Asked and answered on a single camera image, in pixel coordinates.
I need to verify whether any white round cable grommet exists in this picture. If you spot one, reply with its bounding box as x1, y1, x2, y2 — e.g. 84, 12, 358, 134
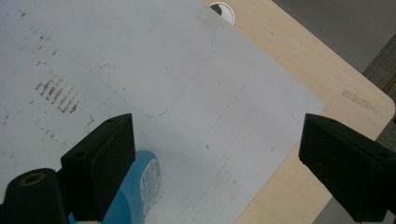
208, 1, 235, 26

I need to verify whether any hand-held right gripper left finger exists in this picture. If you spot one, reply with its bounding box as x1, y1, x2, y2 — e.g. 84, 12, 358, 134
60, 113, 136, 222

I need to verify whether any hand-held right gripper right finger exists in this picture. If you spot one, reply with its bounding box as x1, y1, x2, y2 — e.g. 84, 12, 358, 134
298, 113, 396, 223

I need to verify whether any blue bottle with white cap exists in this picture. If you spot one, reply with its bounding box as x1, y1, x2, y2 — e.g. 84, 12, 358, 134
68, 150, 163, 224

